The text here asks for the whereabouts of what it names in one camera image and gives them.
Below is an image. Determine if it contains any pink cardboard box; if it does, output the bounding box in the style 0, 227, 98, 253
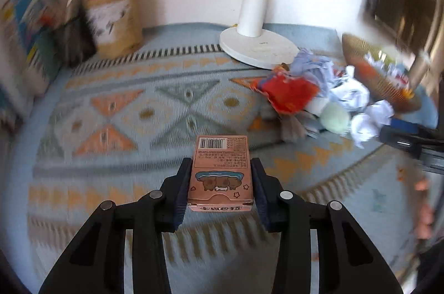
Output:
187, 135, 254, 213

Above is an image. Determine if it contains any white upright post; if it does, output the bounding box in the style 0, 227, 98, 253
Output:
409, 49, 439, 88

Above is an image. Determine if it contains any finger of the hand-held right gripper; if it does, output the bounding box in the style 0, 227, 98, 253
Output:
390, 118, 420, 134
379, 125, 444, 156

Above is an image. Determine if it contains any woven wicker basket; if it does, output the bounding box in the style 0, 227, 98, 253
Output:
342, 32, 422, 114

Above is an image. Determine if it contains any pale green ball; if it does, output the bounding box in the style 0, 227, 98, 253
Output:
307, 99, 352, 134

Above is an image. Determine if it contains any brown paper pen holder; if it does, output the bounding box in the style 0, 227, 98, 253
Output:
85, 0, 143, 59

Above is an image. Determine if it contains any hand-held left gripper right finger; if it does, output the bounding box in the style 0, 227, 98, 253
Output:
251, 157, 405, 294

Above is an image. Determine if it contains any person's right hand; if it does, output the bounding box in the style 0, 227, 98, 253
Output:
414, 176, 436, 241

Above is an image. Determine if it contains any patterned blue mat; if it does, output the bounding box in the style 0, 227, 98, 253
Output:
0, 22, 439, 294

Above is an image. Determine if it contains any black mesh pen holder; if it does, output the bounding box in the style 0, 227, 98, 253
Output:
52, 7, 98, 67

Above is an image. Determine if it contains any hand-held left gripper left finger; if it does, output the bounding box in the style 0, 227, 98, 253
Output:
38, 157, 193, 294

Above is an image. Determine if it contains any red snack packet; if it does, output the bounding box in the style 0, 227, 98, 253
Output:
257, 70, 320, 114

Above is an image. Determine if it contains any pile of crumpled paper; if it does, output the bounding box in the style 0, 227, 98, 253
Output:
289, 49, 394, 149

